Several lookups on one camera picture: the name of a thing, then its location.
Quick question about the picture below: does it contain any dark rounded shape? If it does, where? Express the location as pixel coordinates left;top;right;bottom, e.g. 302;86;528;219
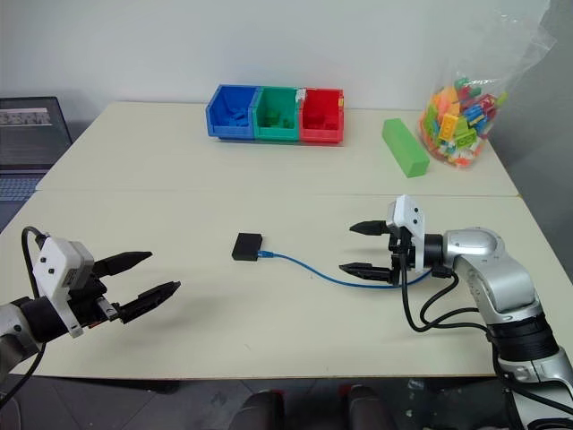
232;389;287;430
345;383;396;430

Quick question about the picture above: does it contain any small black box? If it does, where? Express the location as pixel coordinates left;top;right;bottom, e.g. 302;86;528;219
231;231;265;262

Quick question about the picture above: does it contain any green rectangular foam block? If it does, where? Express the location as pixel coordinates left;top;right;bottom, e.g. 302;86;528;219
381;117;432;179

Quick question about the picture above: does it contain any grey open laptop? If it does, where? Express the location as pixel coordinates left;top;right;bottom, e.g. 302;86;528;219
0;94;74;203

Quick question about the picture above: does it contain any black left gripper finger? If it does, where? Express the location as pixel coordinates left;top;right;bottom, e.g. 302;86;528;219
118;280;182;325
92;251;154;278

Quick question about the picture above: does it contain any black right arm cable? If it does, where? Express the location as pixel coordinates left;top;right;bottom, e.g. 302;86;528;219
398;254;493;334

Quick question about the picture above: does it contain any clear bag of toy bricks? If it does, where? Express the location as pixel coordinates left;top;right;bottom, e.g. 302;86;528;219
417;0;559;171

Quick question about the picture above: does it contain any green plastic storage bin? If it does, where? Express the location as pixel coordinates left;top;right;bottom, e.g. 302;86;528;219
251;85;303;143

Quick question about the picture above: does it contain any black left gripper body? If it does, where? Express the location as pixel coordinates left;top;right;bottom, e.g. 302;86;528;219
65;270;124;330

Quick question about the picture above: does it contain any blue plastic storage bin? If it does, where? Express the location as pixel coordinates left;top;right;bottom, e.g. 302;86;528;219
205;83;261;142

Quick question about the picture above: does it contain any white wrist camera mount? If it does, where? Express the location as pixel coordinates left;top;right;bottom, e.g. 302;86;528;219
385;193;428;273
37;236;96;339

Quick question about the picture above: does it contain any blue cable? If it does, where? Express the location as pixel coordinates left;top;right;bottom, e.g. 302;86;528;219
258;250;434;288

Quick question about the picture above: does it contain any red plastic storage bin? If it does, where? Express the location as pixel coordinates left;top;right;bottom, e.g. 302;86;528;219
296;87;346;146

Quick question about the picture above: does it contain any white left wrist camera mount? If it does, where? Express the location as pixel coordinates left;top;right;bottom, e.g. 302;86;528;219
37;236;96;339

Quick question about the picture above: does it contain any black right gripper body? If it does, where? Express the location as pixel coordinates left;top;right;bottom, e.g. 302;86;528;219
386;225;416;287

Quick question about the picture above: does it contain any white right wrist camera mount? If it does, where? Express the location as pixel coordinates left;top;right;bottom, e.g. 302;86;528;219
385;193;428;273

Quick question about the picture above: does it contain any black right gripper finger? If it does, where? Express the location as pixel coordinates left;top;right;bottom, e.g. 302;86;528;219
348;219;390;237
338;262;396;285

